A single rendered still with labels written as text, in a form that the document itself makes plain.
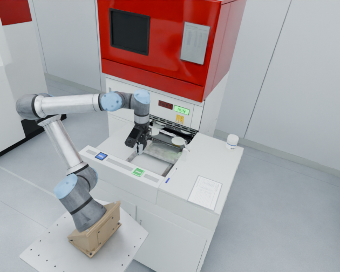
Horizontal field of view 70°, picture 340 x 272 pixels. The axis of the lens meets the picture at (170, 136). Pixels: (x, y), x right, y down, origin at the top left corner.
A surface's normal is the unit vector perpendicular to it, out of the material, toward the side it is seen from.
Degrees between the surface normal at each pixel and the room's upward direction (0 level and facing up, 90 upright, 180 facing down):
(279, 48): 90
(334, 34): 90
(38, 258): 0
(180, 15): 90
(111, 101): 66
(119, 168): 0
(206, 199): 0
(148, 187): 90
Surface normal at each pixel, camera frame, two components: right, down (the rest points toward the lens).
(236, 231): 0.10, -0.80
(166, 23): -0.43, 0.49
